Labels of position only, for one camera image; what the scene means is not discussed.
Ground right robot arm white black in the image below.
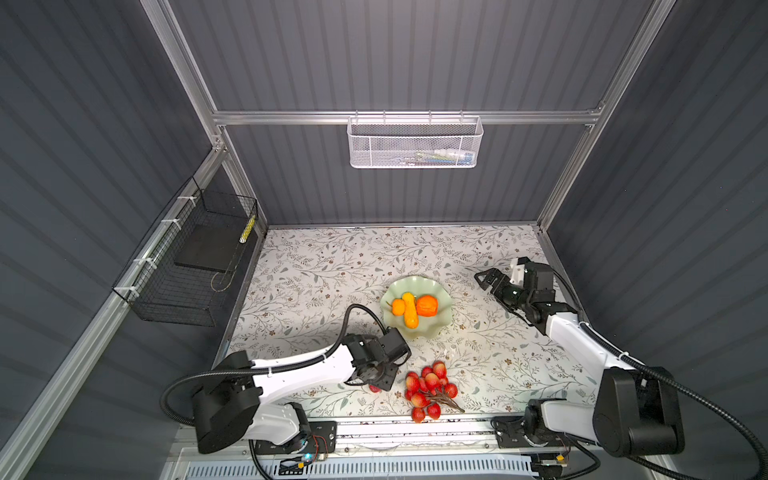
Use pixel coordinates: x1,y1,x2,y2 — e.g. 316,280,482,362
474,257,685,457

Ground items in white basket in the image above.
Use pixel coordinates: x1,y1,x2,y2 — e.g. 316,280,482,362
400,149,476,167

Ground yellow marker in basket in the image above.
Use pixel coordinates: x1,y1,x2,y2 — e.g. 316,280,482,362
239,215,256,244

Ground green wavy fruit bowl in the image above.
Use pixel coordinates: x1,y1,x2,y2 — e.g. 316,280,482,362
380,276,453,340

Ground orange fake persimmon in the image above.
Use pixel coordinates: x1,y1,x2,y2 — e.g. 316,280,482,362
415,295,439,318

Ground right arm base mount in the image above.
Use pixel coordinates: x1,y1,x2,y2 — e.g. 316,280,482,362
490,415,570,449

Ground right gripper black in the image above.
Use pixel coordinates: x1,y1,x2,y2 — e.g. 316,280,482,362
476,268,532,312

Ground small orange tangerine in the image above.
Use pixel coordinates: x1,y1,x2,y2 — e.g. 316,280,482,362
391,298,406,317

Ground black pad in basket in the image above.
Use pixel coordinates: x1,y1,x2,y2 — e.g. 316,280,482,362
174,224,243,273

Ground yellow fake squash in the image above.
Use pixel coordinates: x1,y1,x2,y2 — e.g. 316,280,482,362
402,292,419,329

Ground white wire wall basket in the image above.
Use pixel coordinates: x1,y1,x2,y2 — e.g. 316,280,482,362
346,115,484,169

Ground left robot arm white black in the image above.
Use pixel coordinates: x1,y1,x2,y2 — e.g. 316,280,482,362
191,328,411,454

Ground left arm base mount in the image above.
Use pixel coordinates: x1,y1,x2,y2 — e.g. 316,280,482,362
255,420,338,455

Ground black wire side basket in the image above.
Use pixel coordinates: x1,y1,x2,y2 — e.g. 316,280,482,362
113,181,259,327

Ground white perforated cable duct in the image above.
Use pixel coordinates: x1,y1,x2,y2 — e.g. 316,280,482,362
182,454,535,480

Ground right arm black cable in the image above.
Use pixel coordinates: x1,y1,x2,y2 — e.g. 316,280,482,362
551,266,768,480

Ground aluminium front rail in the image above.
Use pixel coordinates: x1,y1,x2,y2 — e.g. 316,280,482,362
166,413,563,463

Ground red fake berry bunch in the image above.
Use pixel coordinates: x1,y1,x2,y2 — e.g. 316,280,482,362
403,360,466,424

